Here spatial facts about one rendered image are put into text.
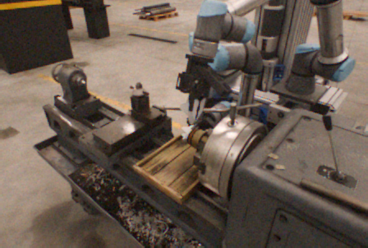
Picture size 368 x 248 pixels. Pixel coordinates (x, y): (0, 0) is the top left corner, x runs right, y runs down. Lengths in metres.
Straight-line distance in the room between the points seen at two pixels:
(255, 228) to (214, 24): 0.61
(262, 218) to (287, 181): 0.17
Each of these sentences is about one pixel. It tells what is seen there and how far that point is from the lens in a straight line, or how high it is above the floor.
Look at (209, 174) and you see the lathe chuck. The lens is 0.91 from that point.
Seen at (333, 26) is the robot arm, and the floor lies 1.52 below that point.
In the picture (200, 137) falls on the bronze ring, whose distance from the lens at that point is 1.04.
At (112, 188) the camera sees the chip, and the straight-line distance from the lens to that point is 1.67.
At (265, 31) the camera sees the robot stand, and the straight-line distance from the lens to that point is 1.50.
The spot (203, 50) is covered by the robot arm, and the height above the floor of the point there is 1.52.
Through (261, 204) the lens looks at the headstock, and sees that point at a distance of 0.78.
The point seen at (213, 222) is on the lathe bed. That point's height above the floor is 0.86.
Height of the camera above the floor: 1.73
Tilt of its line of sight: 31 degrees down
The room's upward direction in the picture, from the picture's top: straight up
